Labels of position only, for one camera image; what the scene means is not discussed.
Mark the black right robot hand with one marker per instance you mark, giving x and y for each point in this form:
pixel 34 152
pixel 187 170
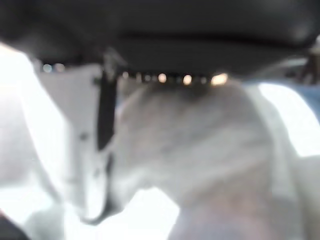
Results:
pixel 175 32

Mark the white garment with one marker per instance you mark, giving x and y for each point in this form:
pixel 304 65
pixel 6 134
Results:
pixel 200 137

